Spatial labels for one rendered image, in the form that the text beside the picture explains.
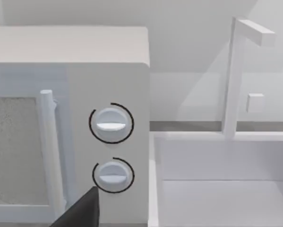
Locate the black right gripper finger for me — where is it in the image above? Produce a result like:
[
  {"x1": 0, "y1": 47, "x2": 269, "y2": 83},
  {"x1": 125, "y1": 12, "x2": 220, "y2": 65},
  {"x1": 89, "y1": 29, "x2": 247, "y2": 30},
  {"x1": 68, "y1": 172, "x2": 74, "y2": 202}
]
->
[{"x1": 48, "y1": 186, "x2": 100, "y2": 227}]

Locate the small white microwave knob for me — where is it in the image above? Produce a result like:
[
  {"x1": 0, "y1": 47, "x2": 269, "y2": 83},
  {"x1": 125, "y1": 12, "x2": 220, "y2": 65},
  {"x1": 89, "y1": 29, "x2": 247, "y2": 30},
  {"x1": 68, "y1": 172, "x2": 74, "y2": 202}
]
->
[{"x1": 97, "y1": 162, "x2": 128, "y2": 188}]

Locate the large white microwave knob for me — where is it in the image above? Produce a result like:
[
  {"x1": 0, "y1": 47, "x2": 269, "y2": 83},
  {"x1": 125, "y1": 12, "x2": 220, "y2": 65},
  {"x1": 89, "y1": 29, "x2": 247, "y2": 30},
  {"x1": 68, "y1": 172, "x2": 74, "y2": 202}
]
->
[{"x1": 94, "y1": 107, "x2": 129, "y2": 138}]

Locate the microwave oven door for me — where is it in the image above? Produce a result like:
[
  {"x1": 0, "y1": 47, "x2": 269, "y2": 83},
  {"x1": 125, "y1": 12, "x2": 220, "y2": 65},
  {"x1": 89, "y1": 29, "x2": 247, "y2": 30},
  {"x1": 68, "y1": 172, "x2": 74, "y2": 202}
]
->
[{"x1": 0, "y1": 65, "x2": 72, "y2": 224}]

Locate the pale microwave oven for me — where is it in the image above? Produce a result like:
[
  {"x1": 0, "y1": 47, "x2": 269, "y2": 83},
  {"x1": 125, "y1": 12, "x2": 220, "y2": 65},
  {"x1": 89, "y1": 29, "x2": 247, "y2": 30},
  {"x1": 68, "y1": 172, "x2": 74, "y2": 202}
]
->
[{"x1": 0, "y1": 26, "x2": 151, "y2": 226}]

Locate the white sink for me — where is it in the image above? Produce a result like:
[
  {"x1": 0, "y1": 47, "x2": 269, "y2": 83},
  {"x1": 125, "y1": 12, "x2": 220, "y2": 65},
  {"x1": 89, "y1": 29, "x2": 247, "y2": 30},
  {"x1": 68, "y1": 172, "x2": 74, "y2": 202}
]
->
[{"x1": 147, "y1": 131, "x2": 283, "y2": 227}]

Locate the tall white tap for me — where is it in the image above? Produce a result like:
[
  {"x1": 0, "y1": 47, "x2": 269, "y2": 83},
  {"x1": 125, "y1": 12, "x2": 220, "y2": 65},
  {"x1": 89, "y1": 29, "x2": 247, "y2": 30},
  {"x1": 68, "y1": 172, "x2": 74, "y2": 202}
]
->
[{"x1": 222, "y1": 16, "x2": 276, "y2": 140}]

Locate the white microwave door handle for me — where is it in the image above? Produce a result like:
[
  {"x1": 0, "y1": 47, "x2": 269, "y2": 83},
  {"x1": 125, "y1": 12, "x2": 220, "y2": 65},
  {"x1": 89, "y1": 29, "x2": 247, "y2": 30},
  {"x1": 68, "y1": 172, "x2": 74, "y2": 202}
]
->
[{"x1": 39, "y1": 89, "x2": 67, "y2": 215}]

